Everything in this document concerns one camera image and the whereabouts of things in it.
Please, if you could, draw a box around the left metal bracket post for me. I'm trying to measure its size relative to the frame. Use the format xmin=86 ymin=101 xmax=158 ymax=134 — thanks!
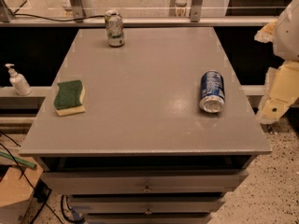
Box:
xmin=70 ymin=0 xmax=95 ymax=21

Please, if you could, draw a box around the white green upright can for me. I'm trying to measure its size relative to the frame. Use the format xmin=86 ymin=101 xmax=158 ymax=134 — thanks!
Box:
xmin=105 ymin=10 xmax=124 ymax=47

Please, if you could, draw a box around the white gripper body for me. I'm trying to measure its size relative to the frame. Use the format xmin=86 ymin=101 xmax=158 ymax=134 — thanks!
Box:
xmin=273 ymin=0 xmax=299 ymax=62

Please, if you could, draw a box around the grey drawer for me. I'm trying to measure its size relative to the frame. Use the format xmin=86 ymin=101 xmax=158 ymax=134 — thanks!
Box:
xmin=69 ymin=196 xmax=224 ymax=215
xmin=42 ymin=169 xmax=249 ymax=195

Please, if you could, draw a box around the right metal bracket post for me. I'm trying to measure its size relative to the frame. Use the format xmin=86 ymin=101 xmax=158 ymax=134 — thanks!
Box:
xmin=190 ymin=0 xmax=203 ymax=22

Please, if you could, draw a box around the cardboard box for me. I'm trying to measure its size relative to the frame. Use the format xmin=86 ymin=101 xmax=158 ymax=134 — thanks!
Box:
xmin=0 ymin=166 xmax=43 ymax=224

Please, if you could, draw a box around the black cable on ledge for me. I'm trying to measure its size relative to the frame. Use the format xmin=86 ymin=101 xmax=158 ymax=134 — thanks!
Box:
xmin=12 ymin=0 xmax=107 ymax=22

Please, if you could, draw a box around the green rod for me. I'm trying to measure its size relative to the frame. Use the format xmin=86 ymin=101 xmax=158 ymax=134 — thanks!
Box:
xmin=0 ymin=151 xmax=36 ymax=169

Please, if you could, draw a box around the grey drawer cabinet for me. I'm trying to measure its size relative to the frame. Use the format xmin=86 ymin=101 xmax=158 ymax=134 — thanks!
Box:
xmin=21 ymin=28 xmax=270 ymax=224

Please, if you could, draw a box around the middle grey drawer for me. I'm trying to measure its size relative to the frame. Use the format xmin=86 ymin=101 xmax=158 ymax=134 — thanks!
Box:
xmin=69 ymin=196 xmax=224 ymax=215

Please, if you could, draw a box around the top grey drawer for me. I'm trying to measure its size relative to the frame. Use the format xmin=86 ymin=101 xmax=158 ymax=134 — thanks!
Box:
xmin=42 ymin=169 xmax=249 ymax=195

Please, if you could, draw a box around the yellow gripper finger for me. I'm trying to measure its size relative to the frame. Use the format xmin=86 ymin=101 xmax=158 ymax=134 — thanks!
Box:
xmin=254 ymin=20 xmax=277 ymax=43
xmin=257 ymin=61 xmax=299 ymax=124

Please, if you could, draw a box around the blue soda can lying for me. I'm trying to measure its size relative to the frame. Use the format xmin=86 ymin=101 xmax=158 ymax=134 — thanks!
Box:
xmin=199 ymin=70 xmax=225 ymax=113

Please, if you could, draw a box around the white pump bottle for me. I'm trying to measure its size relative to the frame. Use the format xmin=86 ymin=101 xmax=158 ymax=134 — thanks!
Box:
xmin=6 ymin=63 xmax=32 ymax=96

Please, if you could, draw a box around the black floor cable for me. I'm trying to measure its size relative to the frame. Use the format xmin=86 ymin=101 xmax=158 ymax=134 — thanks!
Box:
xmin=0 ymin=131 xmax=64 ymax=224

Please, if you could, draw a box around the green and yellow sponge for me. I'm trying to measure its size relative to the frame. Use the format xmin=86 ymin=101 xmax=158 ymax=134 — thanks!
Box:
xmin=53 ymin=80 xmax=85 ymax=116

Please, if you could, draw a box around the metal bracket post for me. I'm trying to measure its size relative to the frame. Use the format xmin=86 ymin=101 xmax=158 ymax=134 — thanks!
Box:
xmin=70 ymin=0 xmax=95 ymax=21
xmin=190 ymin=0 xmax=203 ymax=22

